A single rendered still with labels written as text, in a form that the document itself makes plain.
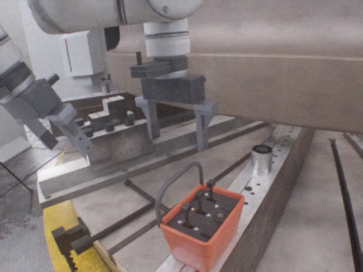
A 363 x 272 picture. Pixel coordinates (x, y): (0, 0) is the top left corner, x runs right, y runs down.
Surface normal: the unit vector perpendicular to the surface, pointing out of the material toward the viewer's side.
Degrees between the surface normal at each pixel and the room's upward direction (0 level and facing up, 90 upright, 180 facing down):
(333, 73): 90
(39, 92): 83
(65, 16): 128
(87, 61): 90
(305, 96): 90
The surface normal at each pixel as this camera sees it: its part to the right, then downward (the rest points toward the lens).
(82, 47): -0.25, 0.40
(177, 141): 0.49, -0.02
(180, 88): -0.58, 0.36
